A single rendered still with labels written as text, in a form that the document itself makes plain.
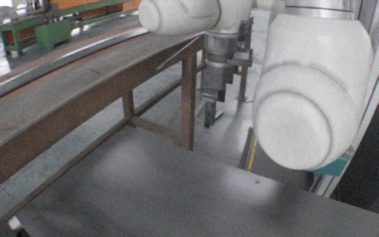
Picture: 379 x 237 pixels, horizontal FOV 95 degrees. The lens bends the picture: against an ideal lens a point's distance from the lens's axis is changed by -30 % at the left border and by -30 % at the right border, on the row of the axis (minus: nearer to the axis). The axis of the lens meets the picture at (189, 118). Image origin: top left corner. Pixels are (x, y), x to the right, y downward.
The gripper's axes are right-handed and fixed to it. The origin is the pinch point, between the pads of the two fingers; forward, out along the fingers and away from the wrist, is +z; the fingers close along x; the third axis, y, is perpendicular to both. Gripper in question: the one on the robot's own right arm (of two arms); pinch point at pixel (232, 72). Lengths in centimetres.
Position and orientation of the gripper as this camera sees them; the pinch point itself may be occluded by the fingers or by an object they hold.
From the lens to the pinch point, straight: 95.8
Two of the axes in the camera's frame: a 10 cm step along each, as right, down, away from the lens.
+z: -0.3, 8.4, 5.4
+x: 3.4, -5.1, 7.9
